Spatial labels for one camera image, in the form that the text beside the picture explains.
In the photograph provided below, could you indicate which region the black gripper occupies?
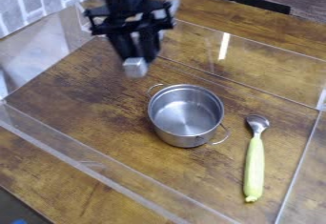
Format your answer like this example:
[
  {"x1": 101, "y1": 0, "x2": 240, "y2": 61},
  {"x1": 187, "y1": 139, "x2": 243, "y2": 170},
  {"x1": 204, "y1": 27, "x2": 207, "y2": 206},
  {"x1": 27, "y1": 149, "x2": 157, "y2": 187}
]
[{"x1": 83, "y1": 0, "x2": 176, "y2": 63}]

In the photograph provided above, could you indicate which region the black strip on table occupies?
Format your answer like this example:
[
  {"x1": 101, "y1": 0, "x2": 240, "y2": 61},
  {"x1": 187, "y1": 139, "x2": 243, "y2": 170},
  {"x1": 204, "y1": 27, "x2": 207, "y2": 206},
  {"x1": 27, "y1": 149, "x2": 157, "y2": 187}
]
[{"x1": 227, "y1": 0, "x2": 290, "y2": 14}]

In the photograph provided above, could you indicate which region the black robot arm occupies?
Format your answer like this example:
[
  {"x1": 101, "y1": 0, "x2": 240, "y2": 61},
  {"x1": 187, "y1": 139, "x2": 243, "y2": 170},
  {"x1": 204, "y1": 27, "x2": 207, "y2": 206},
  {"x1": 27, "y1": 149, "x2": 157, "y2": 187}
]
[{"x1": 84, "y1": 0, "x2": 175, "y2": 63}]

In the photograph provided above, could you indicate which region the silver metal pot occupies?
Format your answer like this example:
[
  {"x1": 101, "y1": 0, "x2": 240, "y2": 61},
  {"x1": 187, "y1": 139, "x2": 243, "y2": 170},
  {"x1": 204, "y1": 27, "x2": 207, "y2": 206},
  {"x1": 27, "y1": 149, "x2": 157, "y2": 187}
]
[{"x1": 147, "y1": 83, "x2": 231, "y2": 149}]

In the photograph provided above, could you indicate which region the clear acrylic enclosure wall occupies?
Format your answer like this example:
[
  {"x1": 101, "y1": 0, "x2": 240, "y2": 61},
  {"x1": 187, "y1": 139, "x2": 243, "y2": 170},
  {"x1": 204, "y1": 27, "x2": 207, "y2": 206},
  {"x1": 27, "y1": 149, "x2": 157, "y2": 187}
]
[{"x1": 0, "y1": 2, "x2": 326, "y2": 224}]

